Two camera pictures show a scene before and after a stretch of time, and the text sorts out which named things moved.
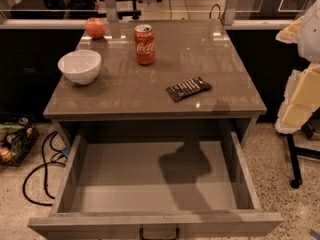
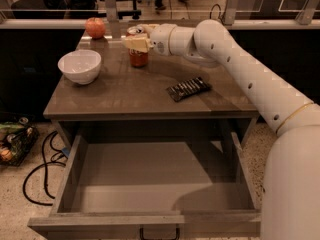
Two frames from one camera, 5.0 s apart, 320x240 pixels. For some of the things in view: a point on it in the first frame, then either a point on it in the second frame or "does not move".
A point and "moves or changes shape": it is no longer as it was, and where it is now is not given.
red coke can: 145,44 moves or changes shape
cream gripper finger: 290,33 → 148,28
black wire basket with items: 16,139 does not move
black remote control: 188,88 does not move
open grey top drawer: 109,189 does not move
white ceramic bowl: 80,66 does not move
